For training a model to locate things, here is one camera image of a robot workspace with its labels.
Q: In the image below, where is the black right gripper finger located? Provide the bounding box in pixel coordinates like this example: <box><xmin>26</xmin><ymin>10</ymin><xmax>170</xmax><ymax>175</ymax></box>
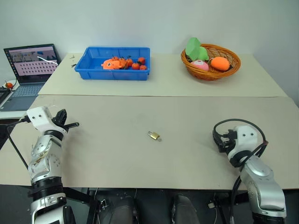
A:
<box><xmin>212</xmin><ymin>129</ymin><xmax>223</xmax><ymax>147</ymax></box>
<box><xmin>217</xmin><ymin>144</ymin><xmax>231</xmax><ymax>154</ymax></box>

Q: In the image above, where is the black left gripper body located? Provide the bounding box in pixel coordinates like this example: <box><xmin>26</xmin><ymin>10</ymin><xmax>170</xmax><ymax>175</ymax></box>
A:
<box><xmin>51</xmin><ymin>115</ymin><xmax>70</xmax><ymax>132</ymax></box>

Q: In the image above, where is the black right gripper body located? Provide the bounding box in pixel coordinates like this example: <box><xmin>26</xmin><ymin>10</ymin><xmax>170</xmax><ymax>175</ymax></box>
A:
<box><xmin>219</xmin><ymin>129</ymin><xmax>238</xmax><ymax>153</ymax></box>

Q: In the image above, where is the blue plastic bin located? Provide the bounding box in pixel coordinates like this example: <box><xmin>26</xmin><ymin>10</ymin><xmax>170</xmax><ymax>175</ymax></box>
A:
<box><xmin>74</xmin><ymin>46</ymin><xmax>151</xmax><ymax>81</ymax></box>

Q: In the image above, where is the grey open laptop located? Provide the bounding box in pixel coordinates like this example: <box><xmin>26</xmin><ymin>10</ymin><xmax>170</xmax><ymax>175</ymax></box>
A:
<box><xmin>0</xmin><ymin>43</ymin><xmax>62</xmax><ymax>112</ymax></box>

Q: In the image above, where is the black device beside laptop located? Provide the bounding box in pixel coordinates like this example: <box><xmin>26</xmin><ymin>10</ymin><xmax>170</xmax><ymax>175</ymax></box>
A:
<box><xmin>0</xmin><ymin>86</ymin><xmax>12</xmax><ymax>107</ymax></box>

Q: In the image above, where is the brown wicker basket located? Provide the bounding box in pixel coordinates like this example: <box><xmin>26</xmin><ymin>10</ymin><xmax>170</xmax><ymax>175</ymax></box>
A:
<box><xmin>180</xmin><ymin>43</ymin><xmax>242</xmax><ymax>81</ymax></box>

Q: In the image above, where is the brass padlock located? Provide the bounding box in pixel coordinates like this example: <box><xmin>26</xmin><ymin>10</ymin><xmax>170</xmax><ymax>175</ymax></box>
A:
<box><xmin>147</xmin><ymin>130</ymin><xmax>160</xmax><ymax>141</ymax></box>

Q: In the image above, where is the orange fish toy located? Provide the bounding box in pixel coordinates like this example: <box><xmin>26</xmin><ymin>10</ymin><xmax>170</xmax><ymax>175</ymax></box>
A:
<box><xmin>100</xmin><ymin>59</ymin><xmax>122</xmax><ymax>70</ymax></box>

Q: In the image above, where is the pink plush toy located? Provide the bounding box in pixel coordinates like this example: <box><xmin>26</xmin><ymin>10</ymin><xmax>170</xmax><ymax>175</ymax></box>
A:
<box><xmin>190</xmin><ymin>60</ymin><xmax>210</xmax><ymax>71</ymax></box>

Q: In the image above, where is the orange plush fruit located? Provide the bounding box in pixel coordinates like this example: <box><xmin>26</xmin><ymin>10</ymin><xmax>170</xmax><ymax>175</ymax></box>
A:
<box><xmin>210</xmin><ymin>56</ymin><xmax>231</xmax><ymax>71</ymax></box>

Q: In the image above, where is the green plush vegetable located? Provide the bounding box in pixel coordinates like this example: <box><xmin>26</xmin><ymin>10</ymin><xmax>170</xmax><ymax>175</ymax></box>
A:
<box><xmin>185</xmin><ymin>37</ymin><xmax>209</xmax><ymax>62</ymax></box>

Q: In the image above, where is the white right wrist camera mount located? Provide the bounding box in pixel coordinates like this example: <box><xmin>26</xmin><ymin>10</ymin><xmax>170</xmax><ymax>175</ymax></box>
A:
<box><xmin>227</xmin><ymin>125</ymin><xmax>259</xmax><ymax>162</ymax></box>

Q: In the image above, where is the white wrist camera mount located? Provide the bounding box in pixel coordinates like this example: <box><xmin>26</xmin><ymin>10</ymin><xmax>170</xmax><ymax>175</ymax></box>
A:
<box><xmin>227</xmin><ymin>125</ymin><xmax>259</xmax><ymax>162</ymax></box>
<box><xmin>26</xmin><ymin>106</ymin><xmax>69</xmax><ymax>136</ymax></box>

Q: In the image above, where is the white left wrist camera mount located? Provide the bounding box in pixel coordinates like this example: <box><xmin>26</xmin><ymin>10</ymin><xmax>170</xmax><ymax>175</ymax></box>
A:
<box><xmin>26</xmin><ymin>106</ymin><xmax>69</xmax><ymax>136</ymax></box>

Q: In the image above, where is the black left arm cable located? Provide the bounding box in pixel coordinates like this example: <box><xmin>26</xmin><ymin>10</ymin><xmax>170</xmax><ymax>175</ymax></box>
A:
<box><xmin>0</xmin><ymin>116</ymin><xmax>31</xmax><ymax>170</ymax></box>

